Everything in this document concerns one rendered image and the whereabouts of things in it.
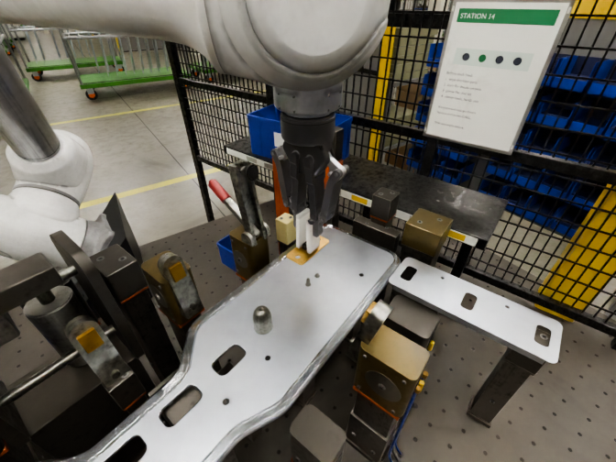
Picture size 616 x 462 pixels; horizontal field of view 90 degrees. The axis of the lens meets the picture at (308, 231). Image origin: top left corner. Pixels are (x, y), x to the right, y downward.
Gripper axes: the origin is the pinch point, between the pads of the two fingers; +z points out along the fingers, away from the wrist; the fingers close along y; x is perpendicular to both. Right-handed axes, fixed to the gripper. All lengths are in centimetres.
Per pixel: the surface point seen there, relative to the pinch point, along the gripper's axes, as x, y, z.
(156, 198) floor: 71, -233, 113
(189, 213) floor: 76, -188, 113
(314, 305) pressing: -3.3, 4.2, 13.5
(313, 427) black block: -19.3, 16.2, 14.5
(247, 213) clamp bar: -1.3, -13.9, 1.3
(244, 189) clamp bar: -0.1, -15.5, -2.9
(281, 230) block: 6.3, -12.4, 9.3
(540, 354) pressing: 11.3, 38.6, 13.5
